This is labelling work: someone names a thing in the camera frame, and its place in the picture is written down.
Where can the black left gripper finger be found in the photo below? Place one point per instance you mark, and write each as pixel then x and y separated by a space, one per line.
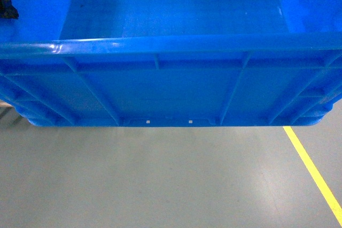
pixel 8 11

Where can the blue plastic crate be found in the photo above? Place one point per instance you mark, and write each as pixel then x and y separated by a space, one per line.
pixel 172 63

